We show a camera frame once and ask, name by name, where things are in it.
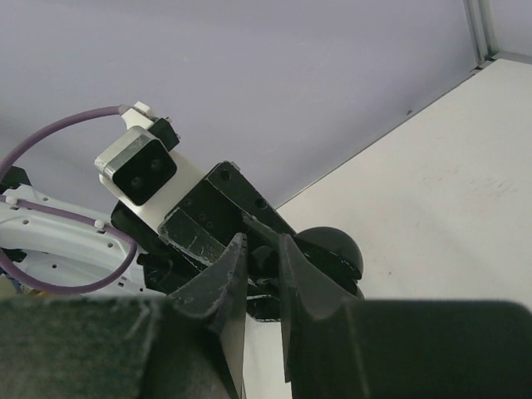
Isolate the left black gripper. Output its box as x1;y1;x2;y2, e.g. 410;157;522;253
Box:
143;160;300;296

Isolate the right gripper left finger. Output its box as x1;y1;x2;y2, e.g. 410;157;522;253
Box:
1;234;247;398

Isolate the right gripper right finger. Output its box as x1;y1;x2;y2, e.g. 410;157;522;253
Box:
278;235;531;398

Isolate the black charging case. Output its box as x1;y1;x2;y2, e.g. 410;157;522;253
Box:
293;226;364;299

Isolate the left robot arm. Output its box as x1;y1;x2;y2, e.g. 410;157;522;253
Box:
1;162;292;297

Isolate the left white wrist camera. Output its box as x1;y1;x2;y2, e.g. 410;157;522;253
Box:
94;101;206;232

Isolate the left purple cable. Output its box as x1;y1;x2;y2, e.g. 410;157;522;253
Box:
0;106;138;297

